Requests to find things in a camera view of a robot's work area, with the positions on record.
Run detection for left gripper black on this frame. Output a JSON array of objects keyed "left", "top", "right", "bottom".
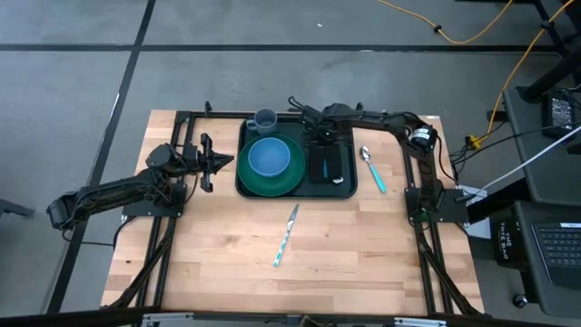
[{"left": 197, "top": 133, "right": 236, "bottom": 193}]

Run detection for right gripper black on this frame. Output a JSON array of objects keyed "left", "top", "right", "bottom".
[{"left": 312, "top": 102, "right": 355, "bottom": 149}]

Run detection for green plate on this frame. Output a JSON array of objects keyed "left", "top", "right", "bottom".
[{"left": 236, "top": 133, "right": 307, "bottom": 198}]

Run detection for blue bowl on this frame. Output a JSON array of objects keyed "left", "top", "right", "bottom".
[{"left": 247, "top": 136, "right": 292, "bottom": 178}]

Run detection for grey mug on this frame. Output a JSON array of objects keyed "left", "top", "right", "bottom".
[{"left": 245, "top": 108, "right": 279, "bottom": 136}]

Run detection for black serving tray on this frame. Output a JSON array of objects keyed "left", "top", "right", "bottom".
[{"left": 234, "top": 115, "right": 359, "bottom": 201}]

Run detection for black tote bag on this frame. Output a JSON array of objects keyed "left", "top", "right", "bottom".
[{"left": 491, "top": 216, "right": 524, "bottom": 268}]

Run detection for grey chair leg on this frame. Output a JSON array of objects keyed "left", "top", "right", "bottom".
[{"left": 0, "top": 197, "right": 36, "bottom": 220}]

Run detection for black rig crossbar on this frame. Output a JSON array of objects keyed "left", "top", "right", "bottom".
[{"left": 0, "top": 307, "right": 581, "bottom": 327}]

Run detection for black power adapter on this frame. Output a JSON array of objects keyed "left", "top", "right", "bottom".
[{"left": 541, "top": 89, "right": 578, "bottom": 141}]

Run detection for black stand leg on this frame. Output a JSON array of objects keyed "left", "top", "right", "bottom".
[{"left": 519, "top": 0, "right": 581, "bottom": 104}]

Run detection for black laptop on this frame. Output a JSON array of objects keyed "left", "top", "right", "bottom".
[{"left": 529, "top": 221, "right": 581, "bottom": 288}]

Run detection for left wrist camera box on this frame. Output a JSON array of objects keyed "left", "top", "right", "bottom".
[{"left": 180, "top": 143, "right": 200, "bottom": 172}]

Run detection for spoon with teal handle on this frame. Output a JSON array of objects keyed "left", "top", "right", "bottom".
[{"left": 359, "top": 145, "right": 389, "bottom": 194}]

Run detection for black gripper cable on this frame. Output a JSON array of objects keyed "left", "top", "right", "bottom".
[{"left": 287, "top": 95, "right": 319, "bottom": 120}]

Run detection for black aluminium table frame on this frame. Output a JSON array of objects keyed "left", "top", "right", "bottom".
[{"left": 102, "top": 100, "right": 485, "bottom": 319}]

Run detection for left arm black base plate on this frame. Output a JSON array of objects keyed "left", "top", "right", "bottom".
[{"left": 121, "top": 183, "right": 188, "bottom": 218}]

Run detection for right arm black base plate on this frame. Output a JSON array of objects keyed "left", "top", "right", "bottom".
[{"left": 404, "top": 186, "right": 469, "bottom": 224}]

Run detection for yellow extension cable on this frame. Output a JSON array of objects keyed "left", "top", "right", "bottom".
[
  {"left": 375, "top": 0, "right": 515, "bottom": 45},
  {"left": 467, "top": 0, "right": 581, "bottom": 151}
]

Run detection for silver bracket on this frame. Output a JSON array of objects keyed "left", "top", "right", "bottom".
[
  {"left": 141, "top": 312, "right": 194, "bottom": 327},
  {"left": 393, "top": 316, "right": 448, "bottom": 327}
]

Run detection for white cable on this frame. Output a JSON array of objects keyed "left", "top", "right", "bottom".
[{"left": 471, "top": 125, "right": 581, "bottom": 197}]

